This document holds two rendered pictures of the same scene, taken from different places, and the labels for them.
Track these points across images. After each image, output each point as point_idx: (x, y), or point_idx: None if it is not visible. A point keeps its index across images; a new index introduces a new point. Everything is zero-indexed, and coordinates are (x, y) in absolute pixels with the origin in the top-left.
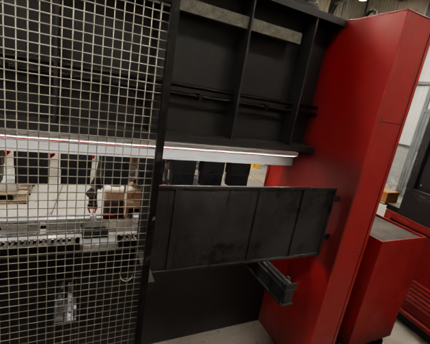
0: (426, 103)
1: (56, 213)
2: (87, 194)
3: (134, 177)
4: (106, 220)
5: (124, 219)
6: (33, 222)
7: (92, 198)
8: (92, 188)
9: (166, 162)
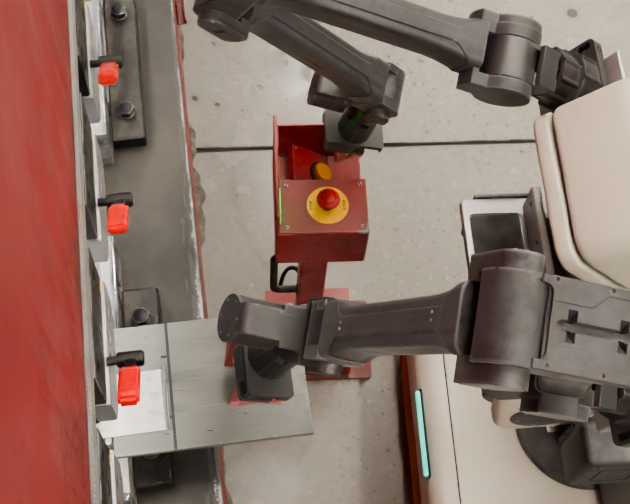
0: None
1: None
2: (312, 79)
3: (468, 232)
4: (175, 181)
5: (188, 241)
6: None
7: (344, 114)
8: (318, 80)
9: (309, 304)
